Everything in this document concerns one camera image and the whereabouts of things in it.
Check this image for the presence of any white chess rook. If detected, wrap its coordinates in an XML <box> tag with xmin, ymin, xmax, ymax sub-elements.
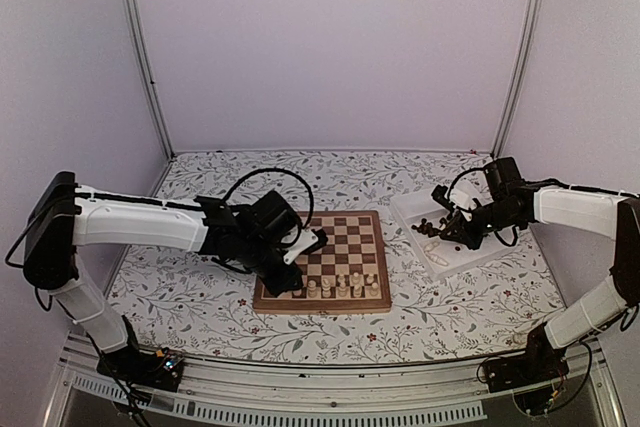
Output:
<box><xmin>369</xmin><ymin>282</ymin><xmax>380</xmax><ymax>297</ymax></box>

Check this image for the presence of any floral table mat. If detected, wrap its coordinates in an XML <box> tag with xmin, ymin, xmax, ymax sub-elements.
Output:
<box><xmin>108</xmin><ymin>151</ymin><xmax>563</xmax><ymax>364</ymax></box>

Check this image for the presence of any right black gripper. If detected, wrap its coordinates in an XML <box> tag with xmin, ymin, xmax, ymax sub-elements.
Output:
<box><xmin>440</xmin><ymin>200</ymin><xmax>520</xmax><ymax>251</ymax></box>

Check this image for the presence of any white chess queen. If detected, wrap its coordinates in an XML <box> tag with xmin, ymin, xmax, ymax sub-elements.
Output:
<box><xmin>306</xmin><ymin>280</ymin><xmax>318</xmax><ymax>299</ymax></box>

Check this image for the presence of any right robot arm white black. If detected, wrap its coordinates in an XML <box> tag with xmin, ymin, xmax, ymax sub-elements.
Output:
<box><xmin>431</xmin><ymin>157</ymin><xmax>639</xmax><ymax>383</ymax></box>

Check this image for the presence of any right wrist cable loop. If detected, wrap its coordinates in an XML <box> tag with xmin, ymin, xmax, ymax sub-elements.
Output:
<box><xmin>447</xmin><ymin>166</ymin><xmax>489</xmax><ymax>208</ymax></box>

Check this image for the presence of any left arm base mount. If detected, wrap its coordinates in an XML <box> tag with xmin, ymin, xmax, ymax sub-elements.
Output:
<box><xmin>97</xmin><ymin>345</ymin><xmax>184</xmax><ymax>392</ymax></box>

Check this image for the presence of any white divided tray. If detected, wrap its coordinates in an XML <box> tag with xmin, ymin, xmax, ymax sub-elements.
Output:
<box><xmin>389</xmin><ymin>186</ymin><xmax>519</xmax><ymax>278</ymax></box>

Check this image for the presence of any aluminium frame post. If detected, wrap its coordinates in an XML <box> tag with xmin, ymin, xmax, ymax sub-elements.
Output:
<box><xmin>122</xmin><ymin>0</ymin><xmax>175</xmax><ymax>160</ymax></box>
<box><xmin>491</xmin><ymin>0</ymin><xmax>543</xmax><ymax>158</ymax></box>

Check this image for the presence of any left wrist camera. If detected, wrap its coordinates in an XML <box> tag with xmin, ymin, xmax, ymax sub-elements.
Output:
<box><xmin>283</xmin><ymin>228</ymin><xmax>328</xmax><ymax>265</ymax></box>

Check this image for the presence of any left aluminium frame post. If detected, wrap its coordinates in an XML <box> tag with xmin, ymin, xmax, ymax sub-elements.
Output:
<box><xmin>122</xmin><ymin>0</ymin><xmax>175</xmax><ymax>160</ymax></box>

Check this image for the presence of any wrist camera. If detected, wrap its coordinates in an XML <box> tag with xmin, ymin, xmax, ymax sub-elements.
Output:
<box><xmin>283</xmin><ymin>228</ymin><xmax>328</xmax><ymax>265</ymax></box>
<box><xmin>431</xmin><ymin>181</ymin><xmax>483</xmax><ymax>221</ymax></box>

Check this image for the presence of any wooden chess board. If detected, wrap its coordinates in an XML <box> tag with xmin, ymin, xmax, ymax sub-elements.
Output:
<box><xmin>253</xmin><ymin>210</ymin><xmax>392</xmax><ymax>315</ymax></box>

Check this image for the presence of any wrist cable loop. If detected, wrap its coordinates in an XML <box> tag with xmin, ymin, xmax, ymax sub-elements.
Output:
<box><xmin>224</xmin><ymin>165</ymin><xmax>316</xmax><ymax>238</ymax></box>
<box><xmin>447</xmin><ymin>166</ymin><xmax>489</xmax><ymax>208</ymax></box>

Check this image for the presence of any left wrist cable loop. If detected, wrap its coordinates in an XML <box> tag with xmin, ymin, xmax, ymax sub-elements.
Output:
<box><xmin>224</xmin><ymin>165</ymin><xmax>316</xmax><ymax>238</ymax></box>

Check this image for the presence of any front aluminium rail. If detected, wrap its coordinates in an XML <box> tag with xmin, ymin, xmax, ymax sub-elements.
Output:
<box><xmin>43</xmin><ymin>335</ymin><xmax>626</xmax><ymax>426</ymax></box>

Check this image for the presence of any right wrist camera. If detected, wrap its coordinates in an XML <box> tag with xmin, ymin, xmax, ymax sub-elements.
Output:
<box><xmin>431</xmin><ymin>181</ymin><xmax>483</xmax><ymax>221</ymax></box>

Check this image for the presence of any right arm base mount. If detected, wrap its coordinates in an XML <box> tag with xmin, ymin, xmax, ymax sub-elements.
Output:
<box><xmin>476</xmin><ymin>344</ymin><xmax>569</xmax><ymax>416</ymax></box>

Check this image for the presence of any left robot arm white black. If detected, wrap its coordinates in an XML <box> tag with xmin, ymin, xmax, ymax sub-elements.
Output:
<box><xmin>5</xmin><ymin>171</ymin><xmax>320</xmax><ymax>381</ymax></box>

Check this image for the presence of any right aluminium frame post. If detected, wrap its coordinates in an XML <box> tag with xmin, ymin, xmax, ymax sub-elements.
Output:
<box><xmin>491</xmin><ymin>0</ymin><xmax>543</xmax><ymax>158</ymax></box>

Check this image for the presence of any pile of dark chess pieces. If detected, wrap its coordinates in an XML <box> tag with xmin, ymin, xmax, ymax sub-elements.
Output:
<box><xmin>411</xmin><ymin>218</ymin><xmax>461</xmax><ymax>252</ymax></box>

